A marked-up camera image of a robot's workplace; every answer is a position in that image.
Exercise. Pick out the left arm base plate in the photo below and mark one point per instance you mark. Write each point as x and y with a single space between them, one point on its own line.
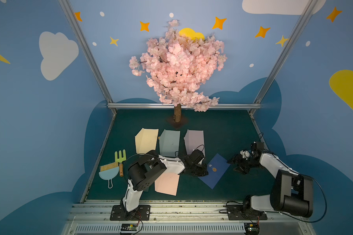
118 213

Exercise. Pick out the pink envelope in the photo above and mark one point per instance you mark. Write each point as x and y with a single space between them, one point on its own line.
167 183

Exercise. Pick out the green garden fork wooden handle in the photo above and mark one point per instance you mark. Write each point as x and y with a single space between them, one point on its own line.
120 157

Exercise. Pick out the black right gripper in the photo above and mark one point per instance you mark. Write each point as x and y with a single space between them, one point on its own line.
241 164

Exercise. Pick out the light teal envelope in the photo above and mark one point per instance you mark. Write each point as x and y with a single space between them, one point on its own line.
169 143

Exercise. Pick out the cream yellow envelope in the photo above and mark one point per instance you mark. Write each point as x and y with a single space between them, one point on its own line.
146 140

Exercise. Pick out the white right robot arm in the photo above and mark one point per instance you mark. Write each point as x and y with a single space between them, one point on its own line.
292 193

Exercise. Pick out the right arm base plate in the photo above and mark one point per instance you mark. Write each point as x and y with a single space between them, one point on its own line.
235 212

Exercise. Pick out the pink blossom artificial tree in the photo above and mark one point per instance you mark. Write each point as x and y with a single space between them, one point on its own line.
177 65

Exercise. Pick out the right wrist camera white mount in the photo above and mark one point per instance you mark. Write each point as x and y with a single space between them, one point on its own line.
245 154

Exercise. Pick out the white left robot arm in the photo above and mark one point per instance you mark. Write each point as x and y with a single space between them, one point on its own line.
150 166

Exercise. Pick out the lavender envelope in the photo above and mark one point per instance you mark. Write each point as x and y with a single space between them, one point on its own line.
194 139

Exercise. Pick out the dark blue envelope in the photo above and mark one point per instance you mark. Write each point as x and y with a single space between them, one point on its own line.
216 169

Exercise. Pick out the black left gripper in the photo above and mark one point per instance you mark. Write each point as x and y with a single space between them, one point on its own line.
198 169

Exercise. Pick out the aluminium rail front frame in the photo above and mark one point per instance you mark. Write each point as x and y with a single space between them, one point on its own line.
176 218

